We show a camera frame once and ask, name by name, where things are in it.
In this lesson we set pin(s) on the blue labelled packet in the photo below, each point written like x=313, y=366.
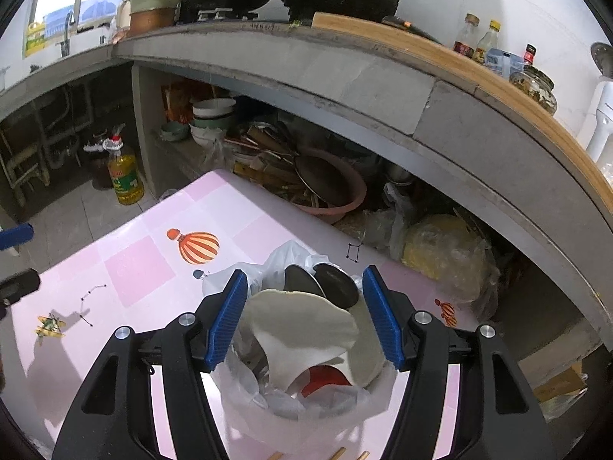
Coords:
x=505, y=62

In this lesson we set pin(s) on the sink drain pipes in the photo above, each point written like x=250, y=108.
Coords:
x=48, y=124

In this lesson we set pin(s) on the bundle of kitchen tools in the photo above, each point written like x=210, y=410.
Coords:
x=261, y=153

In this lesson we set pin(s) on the red plastic spoon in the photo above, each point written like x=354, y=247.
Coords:
x=321, y=377

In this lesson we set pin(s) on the green bowl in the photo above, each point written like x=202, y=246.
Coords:
x=175, y=130

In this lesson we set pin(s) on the white ceramic spoon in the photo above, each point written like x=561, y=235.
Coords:
x=366, y=345
x=297, y=335

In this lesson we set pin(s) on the black spoon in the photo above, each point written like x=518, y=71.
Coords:
x=340, y=287
x=301, y=281

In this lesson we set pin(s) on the stack of ceramic bowls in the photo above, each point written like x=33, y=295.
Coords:
x=213, y=115

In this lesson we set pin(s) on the white kitchen appliance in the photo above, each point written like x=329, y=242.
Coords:
x=601, y=120

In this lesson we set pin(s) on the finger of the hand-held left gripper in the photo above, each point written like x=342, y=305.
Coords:
x=19, y=287
x=17, y=237

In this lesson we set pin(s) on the sink faucet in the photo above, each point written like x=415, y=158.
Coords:
x=67, y=33

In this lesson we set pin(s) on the yellow plastic bag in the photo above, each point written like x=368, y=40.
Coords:
x=445, y=254

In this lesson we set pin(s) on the steel pot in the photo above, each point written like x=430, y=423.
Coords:
x=400, y=172

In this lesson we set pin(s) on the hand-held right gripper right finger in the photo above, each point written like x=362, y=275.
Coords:
x=383, y=321

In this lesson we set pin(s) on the white plastic liner bag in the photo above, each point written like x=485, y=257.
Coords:
x=287, y=433

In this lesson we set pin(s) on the white ceramic cup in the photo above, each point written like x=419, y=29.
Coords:
x=123, y=17

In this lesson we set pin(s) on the glass pickle jar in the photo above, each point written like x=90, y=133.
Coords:
x=534, y=88

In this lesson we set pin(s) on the orange snack packet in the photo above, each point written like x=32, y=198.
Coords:
x=177, y=105

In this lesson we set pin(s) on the black frying pan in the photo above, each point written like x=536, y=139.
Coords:
x=321, y=179

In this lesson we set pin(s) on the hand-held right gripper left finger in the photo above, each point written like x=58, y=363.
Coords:
x=227, y=321

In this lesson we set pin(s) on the stacked basins on counter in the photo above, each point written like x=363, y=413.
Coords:
x=151, y=14

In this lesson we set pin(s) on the pink plastic basin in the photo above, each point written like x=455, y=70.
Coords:
x=354, y=201

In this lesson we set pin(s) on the cardboard box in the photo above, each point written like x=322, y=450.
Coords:
x=560, y=388

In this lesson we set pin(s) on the dark brown jar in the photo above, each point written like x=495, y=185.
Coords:
x=98, y=163

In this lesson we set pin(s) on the gas stove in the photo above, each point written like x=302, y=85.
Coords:
x=225, y=13

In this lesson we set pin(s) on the glass bottle red label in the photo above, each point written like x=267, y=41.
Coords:
x=465, y=40

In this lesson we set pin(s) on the cooking oil bottle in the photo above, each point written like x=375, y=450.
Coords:
x=125, y=177

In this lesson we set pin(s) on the yellow cap sauce bottle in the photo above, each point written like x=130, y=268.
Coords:
x=487, y=45

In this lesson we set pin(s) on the yellow green detergent bottle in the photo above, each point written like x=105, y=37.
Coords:
x=34, y=38

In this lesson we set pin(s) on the filled clear plastic bag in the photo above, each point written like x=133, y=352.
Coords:
x=218, y=153

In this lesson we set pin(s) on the translucent plastic bags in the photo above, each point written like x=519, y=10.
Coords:
x=383, y=220

